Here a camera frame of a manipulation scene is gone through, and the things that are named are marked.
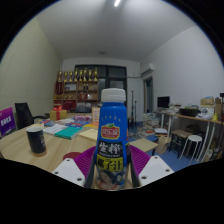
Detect white wall air conditioner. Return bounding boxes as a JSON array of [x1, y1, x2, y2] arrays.
[[139, 62, 156, 77]]

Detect brown wooden stool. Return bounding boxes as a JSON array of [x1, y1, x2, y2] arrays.
[[169, 129, 194, 154]]

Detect beige book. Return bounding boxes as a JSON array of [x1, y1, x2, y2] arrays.
[[78, 128, 99, 144]]

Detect purple sign board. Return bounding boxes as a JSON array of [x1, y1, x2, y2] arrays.
[[0, 106, 17, 138]]

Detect black office chair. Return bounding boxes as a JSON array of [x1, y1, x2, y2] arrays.
[[14, 102, 48, 130]]

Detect black framed glass door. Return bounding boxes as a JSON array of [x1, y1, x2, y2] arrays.
[[73, 64, 128, 111]]

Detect black microphone stand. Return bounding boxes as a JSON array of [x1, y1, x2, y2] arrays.
[[129, 89, 138, 124]]

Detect white round stool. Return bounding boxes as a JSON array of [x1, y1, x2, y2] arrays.
[[179, 134, 204, 166]]

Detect cluttered wooden side desk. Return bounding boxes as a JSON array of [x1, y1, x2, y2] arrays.
[[156, 96, 224, 161]]

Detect blue white-capped drink bottle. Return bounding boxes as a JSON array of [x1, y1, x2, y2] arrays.
[[92, 87, 131, 192]]

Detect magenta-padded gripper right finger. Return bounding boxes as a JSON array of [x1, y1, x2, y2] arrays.
[[128, 144, 175, 188]]

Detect wooden shelf unit with trophies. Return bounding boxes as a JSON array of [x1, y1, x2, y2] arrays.
[[53, 67, 100, 113]]

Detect brown paper bag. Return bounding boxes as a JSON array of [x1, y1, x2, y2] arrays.
[[156, 136, 172, 155]]

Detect black cup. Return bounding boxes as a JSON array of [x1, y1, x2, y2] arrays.
[[25, 125, 48, 158]]

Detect light wooden low table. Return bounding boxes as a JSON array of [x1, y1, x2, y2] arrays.
[[129, 138, 159, 156]]

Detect white paper sheet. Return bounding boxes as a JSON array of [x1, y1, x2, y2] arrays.
[[43, 123, 68, 135]]

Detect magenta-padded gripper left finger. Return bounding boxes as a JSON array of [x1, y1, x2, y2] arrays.
[[52, 145, 98, 188]]

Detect black computer monitor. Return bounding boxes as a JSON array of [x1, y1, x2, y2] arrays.
[[157, 96, 171, 109]]

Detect flat round red coaster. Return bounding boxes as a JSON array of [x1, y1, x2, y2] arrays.
[[62, 151, 83, 161]]

